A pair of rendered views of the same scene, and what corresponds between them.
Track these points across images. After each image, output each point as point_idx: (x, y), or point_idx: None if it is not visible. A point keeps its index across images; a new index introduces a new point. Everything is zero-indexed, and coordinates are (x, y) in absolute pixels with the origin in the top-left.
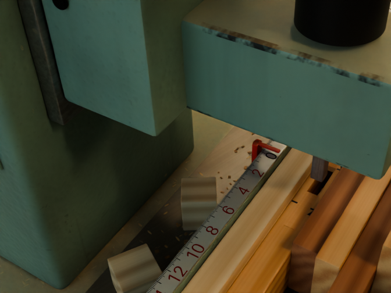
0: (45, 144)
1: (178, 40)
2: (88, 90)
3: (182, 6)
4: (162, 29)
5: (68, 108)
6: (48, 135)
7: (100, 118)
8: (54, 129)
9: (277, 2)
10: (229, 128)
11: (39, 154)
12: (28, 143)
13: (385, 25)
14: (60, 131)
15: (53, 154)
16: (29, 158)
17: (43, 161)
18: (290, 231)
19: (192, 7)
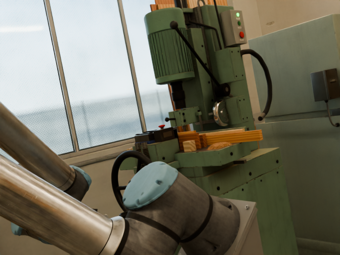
0: (196, 128)
1: None
2: None
3: (187, 106)
4: (184, 108)
5: (196, 122)
6: (197, 127)
7: (206, 130)
8: (198, 126)
9: (188, 108)
10: (242, 158)
11: (195, 129)
12: (194, 126)
13: (177, 108)
14: (199, 127)
15: (197, 130)
16: (194, 128)
17: (196, 130)
18: None
19: (189, 107)
